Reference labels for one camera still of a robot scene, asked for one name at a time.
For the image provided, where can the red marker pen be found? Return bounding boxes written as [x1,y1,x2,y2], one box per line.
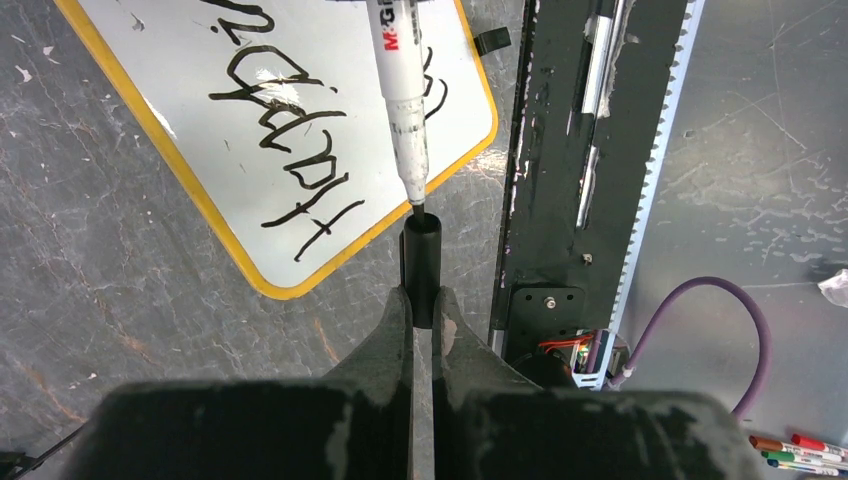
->
[791,434,847,459]

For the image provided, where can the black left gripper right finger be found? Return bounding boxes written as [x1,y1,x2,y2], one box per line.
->
[432,287,759,479]

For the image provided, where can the yellow framed whiteboard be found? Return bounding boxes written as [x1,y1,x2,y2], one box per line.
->
[52,0,500,302]

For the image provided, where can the slotted cable duct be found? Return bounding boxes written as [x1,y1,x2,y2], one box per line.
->
[574,1,704,391]

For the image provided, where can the blue marker pen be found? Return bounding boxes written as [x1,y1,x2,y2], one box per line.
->
[766,459,847,478]

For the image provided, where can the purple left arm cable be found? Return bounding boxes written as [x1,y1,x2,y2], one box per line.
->
[608,276,774,422]

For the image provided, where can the white marker pen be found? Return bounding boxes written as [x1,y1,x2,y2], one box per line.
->
[366,0,429,224]

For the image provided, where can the black marker cap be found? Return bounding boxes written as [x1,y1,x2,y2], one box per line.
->
[399,213,442,329]

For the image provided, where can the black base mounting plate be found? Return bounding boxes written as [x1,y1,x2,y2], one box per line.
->
[489,1,688,381]

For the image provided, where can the green marker pen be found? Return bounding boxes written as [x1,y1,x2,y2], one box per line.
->
[748,435,847,471]

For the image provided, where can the black whiteboard stand foot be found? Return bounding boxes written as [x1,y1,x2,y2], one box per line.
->
[473,27,512,57]

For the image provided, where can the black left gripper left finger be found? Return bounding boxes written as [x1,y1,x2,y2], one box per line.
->
[66,287,413,479]

